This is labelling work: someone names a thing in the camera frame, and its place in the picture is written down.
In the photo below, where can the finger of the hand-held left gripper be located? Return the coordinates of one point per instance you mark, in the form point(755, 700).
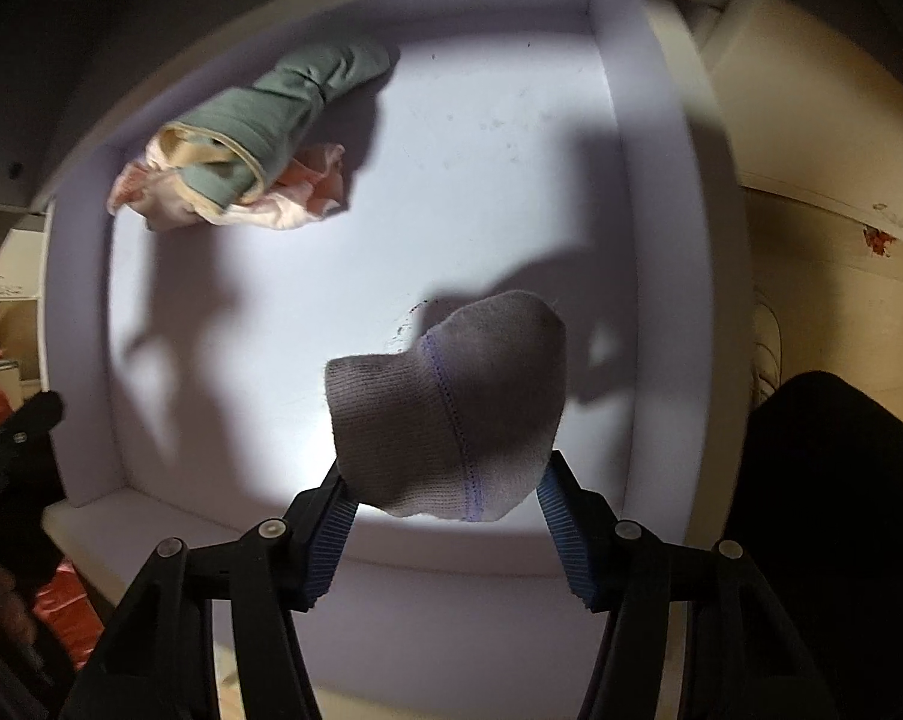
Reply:
point(27, 427)

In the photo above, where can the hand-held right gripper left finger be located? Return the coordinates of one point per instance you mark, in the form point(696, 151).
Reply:
point(331, 540)

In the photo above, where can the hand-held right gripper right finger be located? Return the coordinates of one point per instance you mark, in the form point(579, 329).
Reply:
point(567, 540)

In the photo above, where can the pale sock purple stitching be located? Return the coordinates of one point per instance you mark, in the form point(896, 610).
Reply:
point(451, 420)

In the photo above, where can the white drawer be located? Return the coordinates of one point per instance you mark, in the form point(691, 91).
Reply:
point(496, 165)

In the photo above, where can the person's left hand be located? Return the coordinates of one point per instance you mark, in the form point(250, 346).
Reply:
point(1, 615)

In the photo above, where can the red plastic bag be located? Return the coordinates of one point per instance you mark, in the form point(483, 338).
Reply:
point(72, 607)

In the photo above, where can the white shoe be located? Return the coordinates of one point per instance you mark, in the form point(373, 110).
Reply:
point(768, 352)

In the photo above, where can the person's black trouser leg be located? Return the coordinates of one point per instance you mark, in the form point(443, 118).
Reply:
point(849, 502)

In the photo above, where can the pink cloth bundle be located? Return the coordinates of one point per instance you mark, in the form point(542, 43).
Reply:
point(301, 195)

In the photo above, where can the grey-green cloth beige trim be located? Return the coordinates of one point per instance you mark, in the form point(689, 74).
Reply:
point(271, 112)

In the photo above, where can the white furniture panel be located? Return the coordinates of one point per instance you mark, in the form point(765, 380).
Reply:
point(796, 90)

